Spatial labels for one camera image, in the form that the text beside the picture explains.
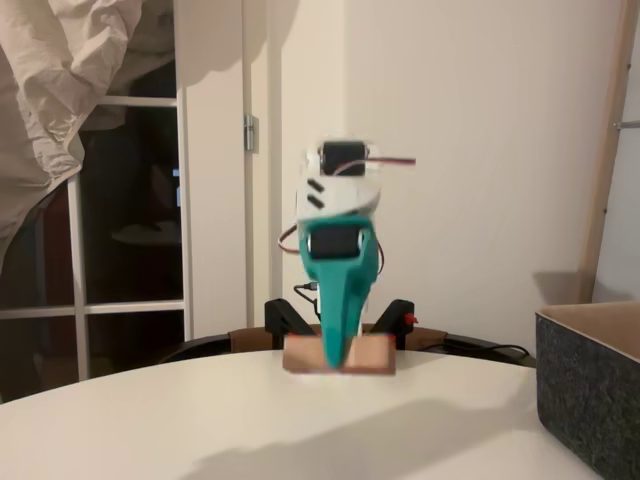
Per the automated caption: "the red white servo wire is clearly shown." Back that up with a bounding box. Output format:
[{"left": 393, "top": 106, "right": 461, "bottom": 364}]
[
  {"left": 276, "top": 222, "right": 304, "bottom": 257},
  {"left": 333, "top": 155, "right": 418, "bottom": 178}
]

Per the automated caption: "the thin black cable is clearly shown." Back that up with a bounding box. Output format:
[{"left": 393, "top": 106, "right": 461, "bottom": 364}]
[{"left": 419, "top": 341, "right": 532, "bottom": 359}]

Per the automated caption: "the dark grey felt basket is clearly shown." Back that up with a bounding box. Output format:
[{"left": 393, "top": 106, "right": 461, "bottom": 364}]
[{"left": 533, "top": 301, "right": 640, "bottom": 480}]

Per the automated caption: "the white framed glass door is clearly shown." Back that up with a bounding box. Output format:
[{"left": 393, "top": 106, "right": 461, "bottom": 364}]
[{"left": 0, "top": 47, "right": 194, "bottom": 404}]

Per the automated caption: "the wooden block with red paint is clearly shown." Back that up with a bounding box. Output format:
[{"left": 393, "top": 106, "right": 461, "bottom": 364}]
[{"left": 282, "top": 333, "right": 398, "bottom": 376}]

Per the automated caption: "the silver door hinge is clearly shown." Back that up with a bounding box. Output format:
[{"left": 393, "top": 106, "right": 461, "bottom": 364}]
[{"left": 243, "top": 113, "right": 261, "bottom": 153}]

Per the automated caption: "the grey usb cable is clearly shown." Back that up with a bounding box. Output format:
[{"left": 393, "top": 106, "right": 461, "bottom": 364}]
[{"left": 293, "top": 282, "right": 321, "bottom": 317}]

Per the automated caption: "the dark brown wooden chair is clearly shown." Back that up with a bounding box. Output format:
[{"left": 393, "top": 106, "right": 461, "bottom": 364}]
[{"left": 158, "top": 324, "right": 536, "bottom": 369}]

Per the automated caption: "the beige crumpled curtain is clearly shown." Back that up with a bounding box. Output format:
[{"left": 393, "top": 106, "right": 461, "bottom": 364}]
[{"left": 0, "top": 0, "right": 177, "bottom": 261}]

